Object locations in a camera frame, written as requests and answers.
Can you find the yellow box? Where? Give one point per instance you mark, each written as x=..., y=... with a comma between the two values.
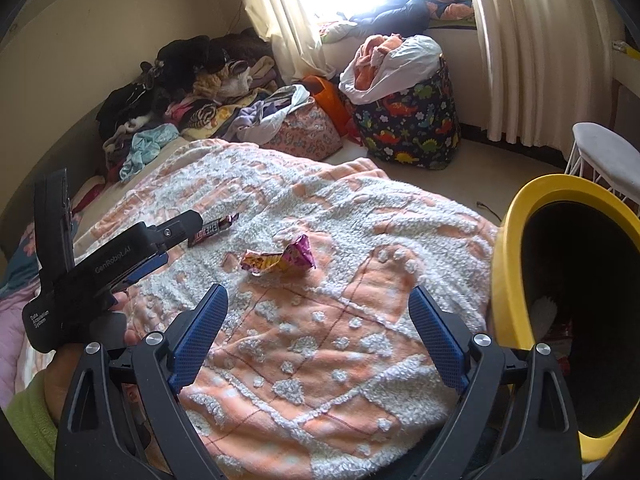
x=627, y=51

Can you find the yellow rimmed black trash bin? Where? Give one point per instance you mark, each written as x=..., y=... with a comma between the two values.
x=510, y=270

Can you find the person's left hand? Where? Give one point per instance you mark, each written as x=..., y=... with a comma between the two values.
x=120, y=305

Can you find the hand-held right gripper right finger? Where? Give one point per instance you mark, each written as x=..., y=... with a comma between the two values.
x=435, y=330

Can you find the pile of clothes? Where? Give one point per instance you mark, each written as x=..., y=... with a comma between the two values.
x=200, y=60

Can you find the light blue garment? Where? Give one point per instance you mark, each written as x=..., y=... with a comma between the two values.
x=145, y=147

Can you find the cream curtain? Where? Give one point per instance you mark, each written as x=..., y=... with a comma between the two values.
x=280, y=20
x=540, y=60

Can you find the clothes on windowsill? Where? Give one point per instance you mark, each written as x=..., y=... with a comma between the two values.
x=400, y=15

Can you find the beige bed sheet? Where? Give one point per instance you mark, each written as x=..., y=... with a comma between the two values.
x=165, y=152

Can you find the person's left forearm green sleeve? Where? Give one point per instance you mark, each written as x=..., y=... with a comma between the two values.
x=30, y=420

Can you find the white bag of orange clothes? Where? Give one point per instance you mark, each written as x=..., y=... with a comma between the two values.
x=415, y=57

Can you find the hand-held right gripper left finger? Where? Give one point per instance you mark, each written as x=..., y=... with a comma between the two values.
x=197, y=330

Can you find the white foam fruit net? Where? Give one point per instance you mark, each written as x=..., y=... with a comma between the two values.
x=542, y=317

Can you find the dinosaur print laundry basket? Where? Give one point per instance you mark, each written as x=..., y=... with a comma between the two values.
x=415, y=125

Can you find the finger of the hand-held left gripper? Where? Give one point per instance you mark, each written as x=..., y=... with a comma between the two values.
x=142, y=270
x=177, y=227

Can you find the purple yellow wrapper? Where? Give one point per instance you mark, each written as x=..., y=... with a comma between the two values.
x=295, y=255

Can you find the brown candy wrapper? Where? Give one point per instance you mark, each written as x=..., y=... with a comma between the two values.
x=210, y=230

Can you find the orange white fleece blanket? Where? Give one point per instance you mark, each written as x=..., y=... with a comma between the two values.
x=325, y=320

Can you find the pink printed quilt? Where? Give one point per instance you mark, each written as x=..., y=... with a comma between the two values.
x=17, y=270

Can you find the white vanity desk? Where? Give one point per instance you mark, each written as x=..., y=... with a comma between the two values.
x=627, y=67

